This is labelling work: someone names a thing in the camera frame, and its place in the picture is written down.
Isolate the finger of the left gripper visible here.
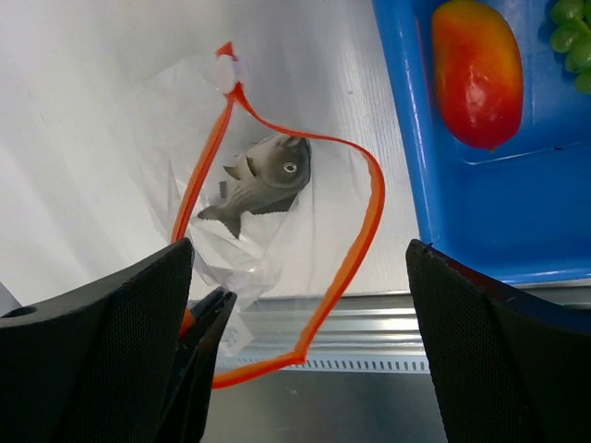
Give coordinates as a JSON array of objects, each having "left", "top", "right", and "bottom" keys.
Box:
[{"left": 156, "top": 287, "right": 236, "bottom": 443}]

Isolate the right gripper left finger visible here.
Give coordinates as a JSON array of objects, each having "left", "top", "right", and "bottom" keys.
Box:
[{"left": 1, "top": 240, "right": 193, "bottom": 442}]

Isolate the red orange mango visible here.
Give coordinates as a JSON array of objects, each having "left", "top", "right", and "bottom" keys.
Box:
[{"left": 431, "top": 1, "right": 524, "bottom": 150}]

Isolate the grey toy fish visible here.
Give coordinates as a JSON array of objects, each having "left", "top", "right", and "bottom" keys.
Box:
[{"left": 197, "top": 133, "right": 311, "bottom": 238}]

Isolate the green grape bunch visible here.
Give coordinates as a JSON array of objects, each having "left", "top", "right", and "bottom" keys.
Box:
[{"left": 550, "top": 0, "right": 590, "bottom": 96}]

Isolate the aluminium mounting rail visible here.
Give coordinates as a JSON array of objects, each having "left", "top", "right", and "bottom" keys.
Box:
[{"left": 221, "top": 293, "right": 425, "bottom": 365}]

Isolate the blue plastic bin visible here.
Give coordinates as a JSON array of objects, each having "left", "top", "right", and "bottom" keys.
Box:
[{"left": 374, "top": 1, "right": 590, "bottom": 284}]

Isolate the clear zip bag orange zipper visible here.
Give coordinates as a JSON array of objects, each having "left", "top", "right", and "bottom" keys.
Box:
[{"left": 125, "top": 43, "right": 386, "bottom": 389}]

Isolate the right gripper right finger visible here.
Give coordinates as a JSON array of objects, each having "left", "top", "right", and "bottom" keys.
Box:
[{"left": 405, "top": 240, "right": 590, "bottom": 442}]

